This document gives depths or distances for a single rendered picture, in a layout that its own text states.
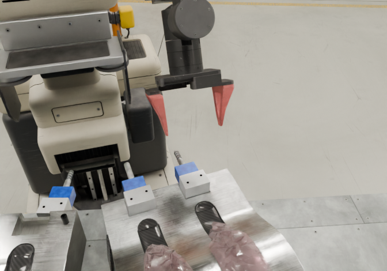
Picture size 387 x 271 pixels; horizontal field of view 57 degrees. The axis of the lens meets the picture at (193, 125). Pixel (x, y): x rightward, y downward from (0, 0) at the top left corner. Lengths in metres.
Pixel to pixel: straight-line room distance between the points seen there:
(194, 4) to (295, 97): 2.08
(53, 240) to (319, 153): 1.72
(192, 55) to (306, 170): 1.51
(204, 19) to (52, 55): 0.39
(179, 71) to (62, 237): 0.32
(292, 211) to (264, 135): 1.43
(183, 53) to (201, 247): 0.31
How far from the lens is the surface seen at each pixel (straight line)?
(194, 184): 0.68
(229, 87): 0.59
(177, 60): 0.58
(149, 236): 0.65
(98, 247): 0.72
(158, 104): 0.57
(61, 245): 0.62
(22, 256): 0.64
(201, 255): 0.58
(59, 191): 0.77
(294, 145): 2.15
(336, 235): 0.76
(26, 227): 0.70
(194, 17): 0.51
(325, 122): 2.38
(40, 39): 0.83
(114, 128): 0.95
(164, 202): 0.68
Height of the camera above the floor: 1.39
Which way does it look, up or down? 39 degrees down
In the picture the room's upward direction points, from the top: straight up
